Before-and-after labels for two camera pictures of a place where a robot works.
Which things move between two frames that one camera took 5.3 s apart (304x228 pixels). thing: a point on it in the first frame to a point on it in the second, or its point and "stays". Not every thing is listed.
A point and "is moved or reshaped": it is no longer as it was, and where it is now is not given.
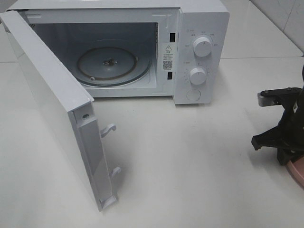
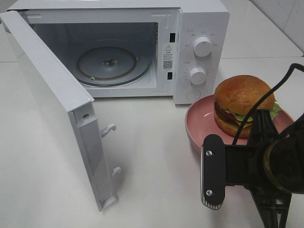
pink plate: x=297 y=169 is moved or reshaped
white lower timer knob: x=197 y=76 stays
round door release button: x=193 y=94 stays
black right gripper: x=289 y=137 to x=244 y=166
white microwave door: x=71 y=108 stays
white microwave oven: x=175 y=49 stays
